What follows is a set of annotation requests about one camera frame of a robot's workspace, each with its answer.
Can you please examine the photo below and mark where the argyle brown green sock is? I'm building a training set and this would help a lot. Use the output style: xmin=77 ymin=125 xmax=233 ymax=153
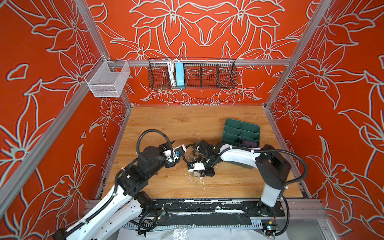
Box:
xmin=189 ymin=149 xmax=205 ymax=178

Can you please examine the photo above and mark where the green compartment tray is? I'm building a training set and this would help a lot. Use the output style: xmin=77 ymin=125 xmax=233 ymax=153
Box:
xmin=222 ymin=119 xmax=261 ymax=148

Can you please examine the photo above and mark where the purple sock teal toe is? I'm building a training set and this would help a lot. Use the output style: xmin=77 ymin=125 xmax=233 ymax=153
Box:
xmin=241 ymin=141 xmax=259 ymax=148

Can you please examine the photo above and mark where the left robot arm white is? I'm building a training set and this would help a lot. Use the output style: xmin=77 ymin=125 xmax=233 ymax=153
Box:
xmin=53 ymin=142 xmax=187 ymax=240

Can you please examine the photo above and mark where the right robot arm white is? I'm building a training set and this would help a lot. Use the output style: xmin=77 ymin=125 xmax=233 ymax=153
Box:
xmin=183 ymin=141 xmax=309 ymax=216

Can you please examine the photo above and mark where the blue white box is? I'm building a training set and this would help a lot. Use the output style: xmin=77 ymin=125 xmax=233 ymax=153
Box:
xmin=175 ymin=62 xmax=185 ymax=89

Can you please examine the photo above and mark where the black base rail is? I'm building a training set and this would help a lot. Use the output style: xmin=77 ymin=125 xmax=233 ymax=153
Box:
xmin=134 ymin=199 xmax=289 ymax=231

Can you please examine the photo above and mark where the clear plastic wall bin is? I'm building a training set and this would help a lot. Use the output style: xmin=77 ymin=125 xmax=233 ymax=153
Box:
xmin=85 ymin=61 xmax=131 ymax=98

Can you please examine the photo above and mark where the black wire wall basket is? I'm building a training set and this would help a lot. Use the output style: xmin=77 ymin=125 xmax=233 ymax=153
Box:
xmin=148 ymin=58 xmax=239 ymax=90

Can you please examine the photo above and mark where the white cable bundle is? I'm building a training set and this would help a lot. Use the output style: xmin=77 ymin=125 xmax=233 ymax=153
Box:
xmin=166 ymin=59 xmax=178 ymax=88

